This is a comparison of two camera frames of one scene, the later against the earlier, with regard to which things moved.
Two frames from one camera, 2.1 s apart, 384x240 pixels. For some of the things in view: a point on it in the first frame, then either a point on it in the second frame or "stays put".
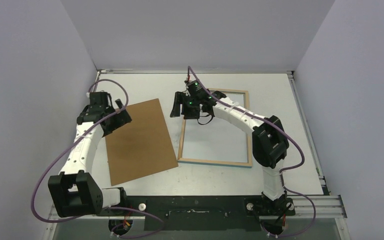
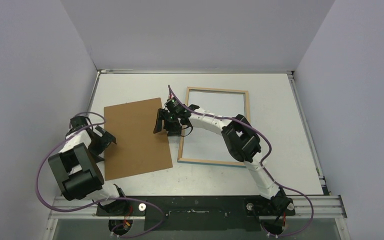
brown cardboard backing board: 142,147 stays put
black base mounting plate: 204,213 stays put
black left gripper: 122,118 → 106,139
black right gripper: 185,108 → 167,122
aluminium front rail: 324,207 stays put
